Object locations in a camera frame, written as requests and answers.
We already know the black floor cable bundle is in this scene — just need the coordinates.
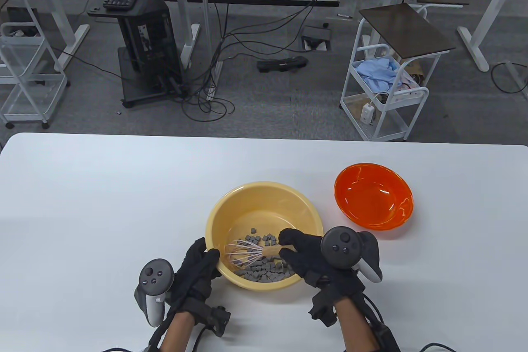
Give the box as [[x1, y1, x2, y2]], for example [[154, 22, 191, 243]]
[[171, 0, 363, 122]]

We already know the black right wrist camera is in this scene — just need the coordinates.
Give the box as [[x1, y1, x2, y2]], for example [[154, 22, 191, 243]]
[[308, 286, 339, 328]]

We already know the floor socket box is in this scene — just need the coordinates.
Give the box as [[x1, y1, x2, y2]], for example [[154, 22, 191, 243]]
[[300, 25, 333, 51]]

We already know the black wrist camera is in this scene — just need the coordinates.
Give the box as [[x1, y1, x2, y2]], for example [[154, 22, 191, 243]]
[[308, 286, 339, 328], [194, 305, 231, 338]]

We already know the person's left hand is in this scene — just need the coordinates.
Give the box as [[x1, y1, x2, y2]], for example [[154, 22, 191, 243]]
[[169, 237, 221, 314]]

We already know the pile of grey toy blocks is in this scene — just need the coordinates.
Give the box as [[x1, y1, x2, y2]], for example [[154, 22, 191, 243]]
[[235, 226, 297, 283]]

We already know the black left glove cable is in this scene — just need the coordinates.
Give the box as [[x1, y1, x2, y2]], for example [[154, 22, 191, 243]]
[[147, 314, 174, 352]]

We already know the black cable loop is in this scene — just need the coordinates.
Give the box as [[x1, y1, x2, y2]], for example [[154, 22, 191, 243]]
[[490, 61, 528, 94]]

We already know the grey left hand controller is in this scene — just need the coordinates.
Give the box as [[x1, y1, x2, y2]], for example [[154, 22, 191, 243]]
[[134, 258, 175, 328]]

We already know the black forearm sensor box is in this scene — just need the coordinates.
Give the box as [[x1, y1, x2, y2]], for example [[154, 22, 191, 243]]
[[371, 323, 403, 352]]

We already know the blue cloth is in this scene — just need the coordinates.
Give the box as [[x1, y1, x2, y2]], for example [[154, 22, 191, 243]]
[[356, 58, 401, 92]]

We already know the yellow plastic basin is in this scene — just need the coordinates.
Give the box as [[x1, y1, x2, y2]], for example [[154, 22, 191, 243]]
[[205, 182, 325, 291]]

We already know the grey hand controller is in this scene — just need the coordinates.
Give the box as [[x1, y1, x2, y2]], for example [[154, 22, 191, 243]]
[[321, 226, 383, 283], [134, 258, 175, 328]]

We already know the white cart with brown top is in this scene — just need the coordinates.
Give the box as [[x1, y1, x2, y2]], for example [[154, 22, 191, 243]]
[[340, 2, 457, 142]]

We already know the wire whisk with wooden handle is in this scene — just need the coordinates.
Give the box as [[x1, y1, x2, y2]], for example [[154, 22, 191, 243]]
[[225, 239, 295, 268]]

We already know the grey right hand controller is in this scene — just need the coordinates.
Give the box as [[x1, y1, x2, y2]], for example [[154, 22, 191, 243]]
[[321, 226, 383, 283]]

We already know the person's left forearm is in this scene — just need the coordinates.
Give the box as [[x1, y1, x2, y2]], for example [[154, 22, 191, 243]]
[[159, 311, 196, 352]]

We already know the black power strip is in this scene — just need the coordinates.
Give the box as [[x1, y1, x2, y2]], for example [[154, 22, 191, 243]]
[[257, 56, 309, 73]]

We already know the person's right hand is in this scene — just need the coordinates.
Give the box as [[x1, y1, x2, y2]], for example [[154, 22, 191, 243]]
[[278, 228, 366, 304]]

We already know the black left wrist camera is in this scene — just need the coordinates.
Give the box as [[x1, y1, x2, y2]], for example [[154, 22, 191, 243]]
[[194, 305, 231, 338]]

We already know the white wire cart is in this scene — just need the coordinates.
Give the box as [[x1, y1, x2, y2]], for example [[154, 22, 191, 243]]
[[0, 0, 68, 130]]

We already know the orange plastic bowl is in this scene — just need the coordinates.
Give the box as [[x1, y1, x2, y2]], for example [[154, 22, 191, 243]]
[[334, 163, 414, 232]]

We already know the black computer cart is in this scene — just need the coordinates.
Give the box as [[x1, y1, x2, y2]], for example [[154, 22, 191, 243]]
[[87, 0, 191, 109]]

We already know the person's right forearm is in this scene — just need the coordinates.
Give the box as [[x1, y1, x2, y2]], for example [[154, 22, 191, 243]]
[[334, 298, 380, 352]]

